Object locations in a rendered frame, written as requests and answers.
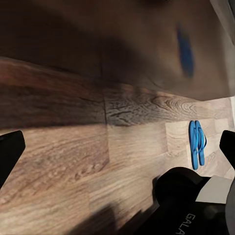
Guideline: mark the bed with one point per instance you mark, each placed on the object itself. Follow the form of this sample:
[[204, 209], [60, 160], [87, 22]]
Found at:
[[180, 47]]

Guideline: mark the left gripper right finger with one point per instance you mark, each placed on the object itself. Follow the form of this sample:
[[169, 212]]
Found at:
[[227, 146]]

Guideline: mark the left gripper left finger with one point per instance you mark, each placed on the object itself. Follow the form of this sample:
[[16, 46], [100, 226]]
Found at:
[[12, 146]]

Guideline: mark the sandal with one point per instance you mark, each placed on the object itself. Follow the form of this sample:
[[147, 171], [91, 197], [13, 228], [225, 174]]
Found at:
[[201, 152], [194, 142]]

